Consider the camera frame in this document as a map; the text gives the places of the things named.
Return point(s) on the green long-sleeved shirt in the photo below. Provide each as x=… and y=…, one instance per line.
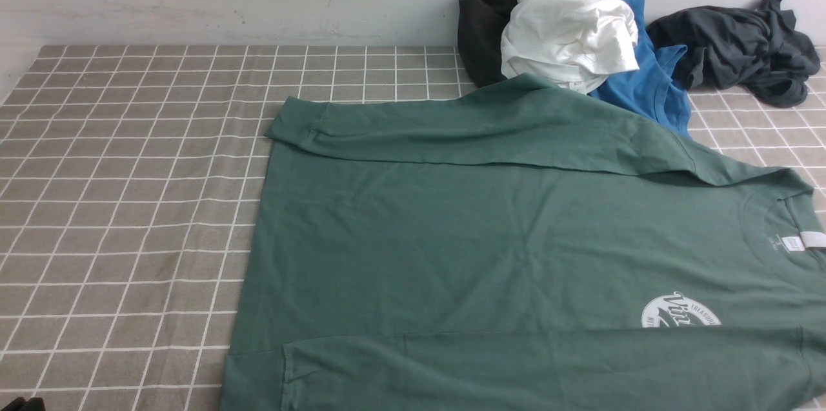
x=522, y=247

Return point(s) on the grey robot arm, image left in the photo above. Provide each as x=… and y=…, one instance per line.
x=25, y=404

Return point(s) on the black garment behind white shirt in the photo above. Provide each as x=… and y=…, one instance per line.
x=480, y=26

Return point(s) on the white crumpled shirt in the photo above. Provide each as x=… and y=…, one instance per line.
x=576, y=44

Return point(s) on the blue t-shirt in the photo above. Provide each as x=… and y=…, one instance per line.
x=650, y=91

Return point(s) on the grey checkered tablecloth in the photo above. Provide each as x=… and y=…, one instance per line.
x=131, y=184

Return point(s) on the dark grey crumpled garment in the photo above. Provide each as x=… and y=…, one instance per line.
x=759, y=49

